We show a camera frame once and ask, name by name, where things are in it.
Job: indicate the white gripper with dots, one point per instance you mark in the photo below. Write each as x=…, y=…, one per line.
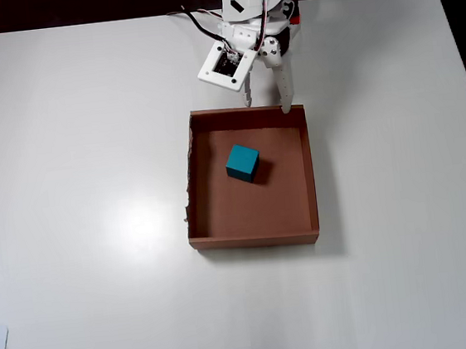
x=272, y=49

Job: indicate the blue cube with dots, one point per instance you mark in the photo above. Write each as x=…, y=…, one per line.
x=242, y=163

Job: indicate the brown cardboard box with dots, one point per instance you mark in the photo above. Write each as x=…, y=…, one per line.
x=286, y=202

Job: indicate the red black base clamp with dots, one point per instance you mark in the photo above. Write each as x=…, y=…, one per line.
x=295, y=20

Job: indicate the white camera module with board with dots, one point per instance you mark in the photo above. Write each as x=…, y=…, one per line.
x=208, y=75

